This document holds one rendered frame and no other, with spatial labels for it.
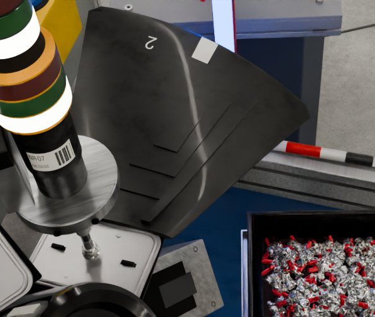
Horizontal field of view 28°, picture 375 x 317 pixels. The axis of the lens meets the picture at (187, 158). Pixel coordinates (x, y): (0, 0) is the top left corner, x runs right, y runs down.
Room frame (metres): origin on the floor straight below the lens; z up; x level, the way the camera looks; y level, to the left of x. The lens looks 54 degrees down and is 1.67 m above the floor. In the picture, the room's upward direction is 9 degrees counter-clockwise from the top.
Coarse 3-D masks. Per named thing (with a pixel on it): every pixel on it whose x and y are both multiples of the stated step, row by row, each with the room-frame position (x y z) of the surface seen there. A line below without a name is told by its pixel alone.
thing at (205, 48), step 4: (200, 40) 0.50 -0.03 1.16; (204, 40) 0.51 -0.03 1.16; (208, 40) 0.51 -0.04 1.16; (200, 44) 0.50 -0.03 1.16; (204, 44) 0.50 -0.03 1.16; (208, 44) 0.50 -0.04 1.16; (212, 44) 0.50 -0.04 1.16; (216, 44) 0.50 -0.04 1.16; (196, 48) 0.49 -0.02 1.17; (200, 48) 0.49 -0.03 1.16; (204, 48) 0.49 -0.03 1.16; (208, 48) 0.49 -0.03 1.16; (212, 48) 0.50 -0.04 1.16; (196, 52) 0.49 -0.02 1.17; (200, 52) 0.49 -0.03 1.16; (204, 52) 0.49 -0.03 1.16; (208, 52) 0.49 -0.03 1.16; (212, 52) 0.49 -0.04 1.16; (192, 56) 0.48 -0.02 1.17; (196, 56) 0.48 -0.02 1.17; (200, 56) 0.48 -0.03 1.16; (204, 56) 0.48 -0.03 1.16; (208, 56) 0.48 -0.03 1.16; (200, 60) 0.48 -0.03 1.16; (204, 60) 0.48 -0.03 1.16; (208, 60) 0.48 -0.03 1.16
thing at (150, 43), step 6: (144, 36) 0.50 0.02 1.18; (150, 36) 0.50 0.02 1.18; (156, 36) 0.50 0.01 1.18; (162, 36) 0.50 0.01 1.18; (144, 42) 0.50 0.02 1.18; (150, 42) 0.50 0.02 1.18; (156, 42) 0.50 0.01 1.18; (162, 42) 0.50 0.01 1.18; (138, 48) 0.49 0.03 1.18; (144, 48) 0.49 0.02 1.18; (150, 48) 0.49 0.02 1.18; (156, 48) 0.49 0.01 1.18; (150, 54) 0.48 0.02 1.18; (156, 54) 0.48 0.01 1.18
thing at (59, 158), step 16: (64, 128) 0.27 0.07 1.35; (16, 144) 0.27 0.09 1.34; (32, 144) 0.26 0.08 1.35; (48, 144) 0.26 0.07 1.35; (64, 144) 0.26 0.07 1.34; (32, 160) 0.26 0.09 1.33; (48, 160) 0.26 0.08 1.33; (64, 160) 0.26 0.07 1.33; (80, 160) 0.27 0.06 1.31; (48, 176) 0.26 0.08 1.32; (64, 176) 0.26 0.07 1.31; (80, 176) 0.27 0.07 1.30; (48, 192) 0.26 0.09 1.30; (64, 192) 0.26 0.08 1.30
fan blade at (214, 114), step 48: (96, 48) 0.49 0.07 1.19; (192, 48) 0.49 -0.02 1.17; (96, 96) 0.44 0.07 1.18; (144, 96) 0.43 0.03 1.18; (192, 96) 0.43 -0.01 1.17; (240, 96) 0.44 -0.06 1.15; (288, 96) 0.45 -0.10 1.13; (144, 144) 0.38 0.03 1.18; (192, 144) 0.38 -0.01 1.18; (240, 144) 0.38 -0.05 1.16; (144, 192) 0.33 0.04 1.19; (192, 192) 0.33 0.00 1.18
